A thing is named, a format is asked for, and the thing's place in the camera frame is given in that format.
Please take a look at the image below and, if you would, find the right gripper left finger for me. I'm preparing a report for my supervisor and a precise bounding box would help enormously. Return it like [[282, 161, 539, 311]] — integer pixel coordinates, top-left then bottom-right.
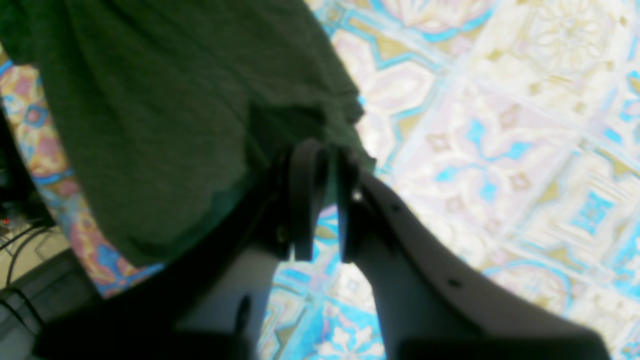
[[35, 139, 329, 360]]

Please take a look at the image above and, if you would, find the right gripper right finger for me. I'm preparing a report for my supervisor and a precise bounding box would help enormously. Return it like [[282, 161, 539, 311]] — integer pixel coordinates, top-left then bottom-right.
[[336, 148, 610, 360]]

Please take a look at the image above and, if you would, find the dark green long-sleeve shirt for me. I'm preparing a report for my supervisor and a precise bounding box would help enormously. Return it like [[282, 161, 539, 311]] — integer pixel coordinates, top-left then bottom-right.
[[1, 0, 375, 267]]

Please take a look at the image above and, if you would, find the colourful patterned tablecloth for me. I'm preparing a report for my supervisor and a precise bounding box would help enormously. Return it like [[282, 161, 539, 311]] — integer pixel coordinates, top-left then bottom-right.
[[1, 0, 639, 360]]

